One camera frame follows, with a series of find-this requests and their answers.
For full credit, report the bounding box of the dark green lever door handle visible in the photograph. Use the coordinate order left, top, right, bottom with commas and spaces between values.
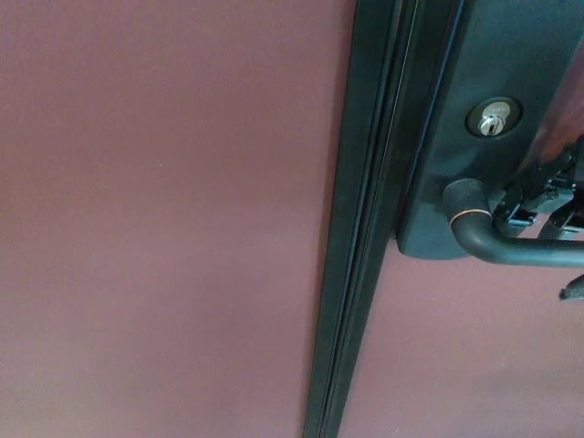
441, 178, 584, 270

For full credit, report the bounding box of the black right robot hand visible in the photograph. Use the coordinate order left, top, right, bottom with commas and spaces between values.
495, 135, 584, 303

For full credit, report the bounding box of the silver lock cylinder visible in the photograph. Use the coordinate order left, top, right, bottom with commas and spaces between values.
464, 97, 525, 139

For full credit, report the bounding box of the black door edge seal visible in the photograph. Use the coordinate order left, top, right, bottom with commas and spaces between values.
304, 0, 471, 438

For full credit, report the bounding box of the maroon door leaf with handle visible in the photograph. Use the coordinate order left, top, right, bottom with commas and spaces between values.
336, 0, 584, 438

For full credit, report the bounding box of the dark green handle plate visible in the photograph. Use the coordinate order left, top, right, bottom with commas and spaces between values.
395, 0, 581, 262

